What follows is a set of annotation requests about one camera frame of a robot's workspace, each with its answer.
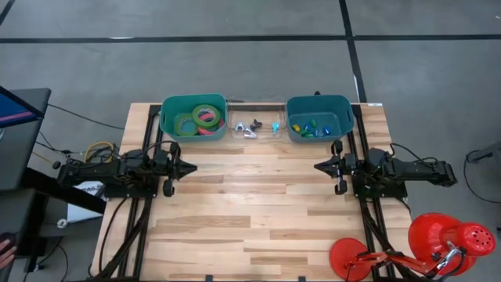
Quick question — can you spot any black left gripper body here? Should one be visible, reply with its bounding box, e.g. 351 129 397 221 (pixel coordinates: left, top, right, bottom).
153 150 182 181

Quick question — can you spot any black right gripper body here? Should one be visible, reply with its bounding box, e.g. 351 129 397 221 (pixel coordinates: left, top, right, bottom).
337 152 368 179

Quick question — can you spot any wide green tape roll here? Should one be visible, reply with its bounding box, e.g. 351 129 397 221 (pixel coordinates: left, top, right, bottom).
191 103 222 128

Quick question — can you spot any red tape roll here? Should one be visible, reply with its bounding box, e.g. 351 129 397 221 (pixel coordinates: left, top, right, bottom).
197 111 226 136

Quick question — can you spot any thin pale green tape roll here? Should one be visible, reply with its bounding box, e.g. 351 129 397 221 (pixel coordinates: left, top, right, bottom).
174 113 200 137

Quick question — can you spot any bright teal plastic bin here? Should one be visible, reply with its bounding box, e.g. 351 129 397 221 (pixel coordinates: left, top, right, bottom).
159 92 229 143

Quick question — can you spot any dull dark teal bin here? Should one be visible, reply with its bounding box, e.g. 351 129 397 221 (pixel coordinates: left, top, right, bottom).
286 94 355 143

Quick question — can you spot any clear plastic bin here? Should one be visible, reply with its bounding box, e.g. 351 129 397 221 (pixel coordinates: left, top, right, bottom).
225 100 287 141

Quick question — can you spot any white paper sheet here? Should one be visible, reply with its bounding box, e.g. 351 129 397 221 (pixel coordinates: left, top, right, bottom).
66 179 111 225

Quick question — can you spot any red desk lamp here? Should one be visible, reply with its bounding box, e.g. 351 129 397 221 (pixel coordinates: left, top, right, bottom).
328 212 496 282

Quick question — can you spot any black desk leg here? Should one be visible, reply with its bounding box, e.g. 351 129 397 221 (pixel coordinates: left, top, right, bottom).
19 167 107 215

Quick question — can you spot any grey stand foot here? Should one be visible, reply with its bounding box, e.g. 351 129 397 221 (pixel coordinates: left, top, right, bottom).
465 141 501 165

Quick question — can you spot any monitor with blue screen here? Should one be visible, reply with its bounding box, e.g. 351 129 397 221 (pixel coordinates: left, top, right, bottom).
0 85 45 129

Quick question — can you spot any person's hand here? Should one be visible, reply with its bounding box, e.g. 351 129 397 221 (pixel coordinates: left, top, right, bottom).
0 238 19 270

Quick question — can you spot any black left camera cable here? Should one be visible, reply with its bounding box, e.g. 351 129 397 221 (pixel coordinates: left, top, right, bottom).
142 139 175 157

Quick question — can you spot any black table frame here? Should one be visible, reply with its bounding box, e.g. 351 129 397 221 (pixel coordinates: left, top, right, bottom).
88 101 412 282

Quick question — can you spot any yellow floor cable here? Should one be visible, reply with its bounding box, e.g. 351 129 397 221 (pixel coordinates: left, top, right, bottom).
33 140 117 165

